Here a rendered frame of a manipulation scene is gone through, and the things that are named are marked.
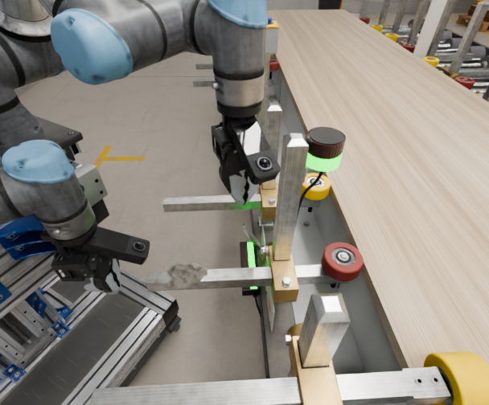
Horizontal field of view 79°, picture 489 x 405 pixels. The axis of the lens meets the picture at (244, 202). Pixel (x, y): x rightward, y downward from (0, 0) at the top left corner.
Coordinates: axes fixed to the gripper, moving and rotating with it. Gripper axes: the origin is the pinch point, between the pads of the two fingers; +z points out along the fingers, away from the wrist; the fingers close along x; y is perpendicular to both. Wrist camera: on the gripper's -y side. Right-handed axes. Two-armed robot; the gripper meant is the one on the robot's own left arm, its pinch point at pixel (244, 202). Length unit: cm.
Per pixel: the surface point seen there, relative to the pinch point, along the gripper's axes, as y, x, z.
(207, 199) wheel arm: 20.4, 2.5, 15.1
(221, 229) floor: 84, -20, 101
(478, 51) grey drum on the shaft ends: 91, -201, 17
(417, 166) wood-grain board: 5, -57, 11
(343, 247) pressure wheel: -11.0, -18.0, 10.0
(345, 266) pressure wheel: -15.3, -15.4, 10.0
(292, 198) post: -6.9, -6.3, -4.5
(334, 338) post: -30.5, 1.7, -4.9
